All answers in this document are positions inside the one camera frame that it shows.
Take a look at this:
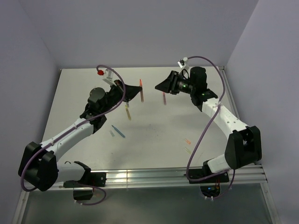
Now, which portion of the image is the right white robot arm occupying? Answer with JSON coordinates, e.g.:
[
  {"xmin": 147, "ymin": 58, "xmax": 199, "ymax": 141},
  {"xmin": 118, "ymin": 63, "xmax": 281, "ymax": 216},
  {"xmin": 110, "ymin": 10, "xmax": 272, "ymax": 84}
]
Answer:
[{"xmin": 155, "ymin": 67, "xmax": 262, "ymax": 182}]

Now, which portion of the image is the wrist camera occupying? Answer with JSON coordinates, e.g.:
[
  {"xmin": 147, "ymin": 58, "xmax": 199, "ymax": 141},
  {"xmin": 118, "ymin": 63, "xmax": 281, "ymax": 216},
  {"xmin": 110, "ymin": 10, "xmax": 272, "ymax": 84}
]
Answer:
[
  {"xmin": 97, "ymin": 69, "xmax": 116, "ymax": 86},
  {"xmin": 178, "ymin": 57, "xmax": 189, "ymax": 76}
]

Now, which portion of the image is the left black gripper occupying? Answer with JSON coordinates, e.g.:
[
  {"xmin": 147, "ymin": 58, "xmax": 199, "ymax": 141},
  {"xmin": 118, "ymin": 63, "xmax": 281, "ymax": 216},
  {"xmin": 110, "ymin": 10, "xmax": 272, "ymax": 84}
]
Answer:
[{"xmin": 100, "ymin": 80, "xmax": 142, "ymax": 115}]

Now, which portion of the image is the pink pen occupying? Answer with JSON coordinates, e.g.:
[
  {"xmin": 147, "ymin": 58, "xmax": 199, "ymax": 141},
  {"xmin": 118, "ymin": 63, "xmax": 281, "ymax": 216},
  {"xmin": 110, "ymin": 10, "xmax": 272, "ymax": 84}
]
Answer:
[{"xmin": 163, "ymin": 92, "xmax": 167, "ymax": 105}]

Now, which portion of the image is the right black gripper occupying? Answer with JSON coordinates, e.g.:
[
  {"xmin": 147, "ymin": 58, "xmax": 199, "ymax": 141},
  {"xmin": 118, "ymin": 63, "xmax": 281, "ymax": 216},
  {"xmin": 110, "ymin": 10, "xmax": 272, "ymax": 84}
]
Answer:
[{"xmin": 154, "ymin": 70, "xmax": 195, "ymax": 95}]

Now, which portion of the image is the orange pen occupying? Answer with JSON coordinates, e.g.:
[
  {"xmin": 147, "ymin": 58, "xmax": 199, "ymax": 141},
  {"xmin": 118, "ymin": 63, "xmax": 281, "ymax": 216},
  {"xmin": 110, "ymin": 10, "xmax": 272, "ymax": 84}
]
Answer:
[{"xmin": 139, "ymin": 79, "xmax": 144, "ymax": 103}]

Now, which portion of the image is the blue pen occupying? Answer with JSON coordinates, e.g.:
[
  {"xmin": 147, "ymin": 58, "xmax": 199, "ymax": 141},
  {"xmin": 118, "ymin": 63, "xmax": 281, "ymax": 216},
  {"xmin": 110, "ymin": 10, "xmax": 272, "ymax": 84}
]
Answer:
[{"xmin": 112, "ymin": 125, "xmax": 126, "ymax": 138}]

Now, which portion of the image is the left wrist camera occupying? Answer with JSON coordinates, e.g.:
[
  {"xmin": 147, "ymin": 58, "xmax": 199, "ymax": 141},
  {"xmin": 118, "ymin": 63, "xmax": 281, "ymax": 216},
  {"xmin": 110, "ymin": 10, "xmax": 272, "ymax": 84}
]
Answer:
[{"xmin": 97, "ymin": 69, "xmax": 116, "ymax": 86}]

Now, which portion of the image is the purple cable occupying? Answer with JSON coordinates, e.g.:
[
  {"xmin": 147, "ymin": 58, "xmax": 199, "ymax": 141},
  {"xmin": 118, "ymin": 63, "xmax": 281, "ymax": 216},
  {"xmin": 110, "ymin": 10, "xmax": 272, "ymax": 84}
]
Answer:
[
  {"xmin": 186, "ymin": 55, "xmax": 235, "ymax": 199},
  {"xmin": 20, "ymin": 64, "xmax": 127, "ymax": 192}
]

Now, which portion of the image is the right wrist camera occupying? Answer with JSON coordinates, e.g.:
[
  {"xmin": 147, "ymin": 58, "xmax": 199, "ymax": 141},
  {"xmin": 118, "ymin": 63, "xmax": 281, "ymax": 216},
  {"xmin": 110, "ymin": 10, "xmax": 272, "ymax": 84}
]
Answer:
[{"xmin": 178, "ymin": 57, "xmax": 189, "ymax": 76}]

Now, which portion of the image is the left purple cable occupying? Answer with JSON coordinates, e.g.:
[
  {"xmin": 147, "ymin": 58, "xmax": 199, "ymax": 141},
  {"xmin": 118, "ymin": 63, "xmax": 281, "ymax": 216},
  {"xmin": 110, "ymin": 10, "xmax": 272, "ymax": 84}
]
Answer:
[{"xmin": 20, "ymin": 64, "xmax": 127, "ymax": 192}]

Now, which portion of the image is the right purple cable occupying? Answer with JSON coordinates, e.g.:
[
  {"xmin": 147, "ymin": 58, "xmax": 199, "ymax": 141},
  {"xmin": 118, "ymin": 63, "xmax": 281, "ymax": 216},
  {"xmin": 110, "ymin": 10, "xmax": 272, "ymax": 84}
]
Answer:
[{"xmin": 186, "ymin": 55, "xmax": 235, "ymax": 199}]

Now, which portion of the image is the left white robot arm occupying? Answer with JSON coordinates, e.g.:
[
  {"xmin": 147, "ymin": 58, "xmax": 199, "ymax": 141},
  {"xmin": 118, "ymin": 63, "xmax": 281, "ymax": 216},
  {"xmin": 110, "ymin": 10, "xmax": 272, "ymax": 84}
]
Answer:
[{"xmin": 18, "ymin": 80, "xmax": 142, "ymax": 191}]

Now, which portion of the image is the yellow pen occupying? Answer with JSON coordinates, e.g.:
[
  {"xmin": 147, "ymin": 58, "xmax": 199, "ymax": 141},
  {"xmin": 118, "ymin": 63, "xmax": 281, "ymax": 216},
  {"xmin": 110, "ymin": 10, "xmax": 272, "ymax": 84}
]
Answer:
[{"xmin": 125, "ymin": 105, "xmax": 131, "ymax": 120}]

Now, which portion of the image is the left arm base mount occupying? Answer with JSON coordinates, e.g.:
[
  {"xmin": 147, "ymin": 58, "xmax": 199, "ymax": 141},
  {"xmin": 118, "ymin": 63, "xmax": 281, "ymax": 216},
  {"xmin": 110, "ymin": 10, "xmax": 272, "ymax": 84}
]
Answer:
[{"xmin": 63, "ymin": 172, "xmax": 107, "ymax": 206}]

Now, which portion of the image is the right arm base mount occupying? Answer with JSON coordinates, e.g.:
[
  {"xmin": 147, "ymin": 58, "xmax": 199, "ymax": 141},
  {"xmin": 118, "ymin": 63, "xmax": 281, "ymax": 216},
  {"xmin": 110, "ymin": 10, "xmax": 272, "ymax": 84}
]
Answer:
[{"xmin": 184, "ymin": 161, "xmax": 229, "ymax": 200}]

